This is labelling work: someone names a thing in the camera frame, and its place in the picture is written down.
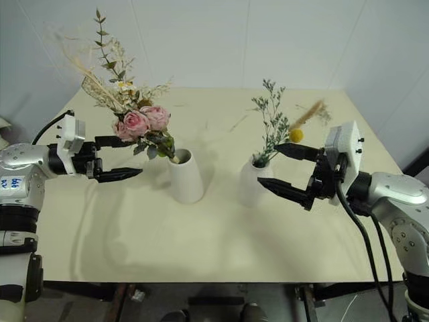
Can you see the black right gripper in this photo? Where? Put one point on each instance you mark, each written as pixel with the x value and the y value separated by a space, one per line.
pixel 326 177

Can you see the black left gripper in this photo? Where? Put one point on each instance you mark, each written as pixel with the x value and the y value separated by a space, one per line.
pixel 82 157

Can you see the green sprig yellow ball bouquet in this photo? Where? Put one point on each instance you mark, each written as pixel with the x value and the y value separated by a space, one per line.
pixel 296 135

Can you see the pink rose dried bouquet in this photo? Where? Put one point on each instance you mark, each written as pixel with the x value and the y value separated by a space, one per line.
pixel 134 122

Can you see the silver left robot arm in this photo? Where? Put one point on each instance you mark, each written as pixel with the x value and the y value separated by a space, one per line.
pixel 16 157

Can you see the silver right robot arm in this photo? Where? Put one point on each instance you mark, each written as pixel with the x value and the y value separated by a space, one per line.
pixel 395 191

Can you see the white bottle vase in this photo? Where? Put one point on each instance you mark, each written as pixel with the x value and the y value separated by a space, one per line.
pixel 249 188

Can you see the white cone vase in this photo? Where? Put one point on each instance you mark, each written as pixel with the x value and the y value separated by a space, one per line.
pixel 186 181

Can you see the small white floor scrap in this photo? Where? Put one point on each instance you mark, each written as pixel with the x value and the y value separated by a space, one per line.
pixel 138 295

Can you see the dark rounded shape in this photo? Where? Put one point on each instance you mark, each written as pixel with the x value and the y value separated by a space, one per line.
pixel 254 313
pixel 174 317

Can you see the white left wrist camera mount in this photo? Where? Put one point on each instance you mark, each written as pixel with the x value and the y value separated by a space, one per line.
pixel 69 129

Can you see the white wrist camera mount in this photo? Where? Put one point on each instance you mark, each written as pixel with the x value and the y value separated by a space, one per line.
pixel 69 129
pixel 350 147

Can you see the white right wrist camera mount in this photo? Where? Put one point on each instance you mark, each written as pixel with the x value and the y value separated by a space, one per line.
pixel 350 147

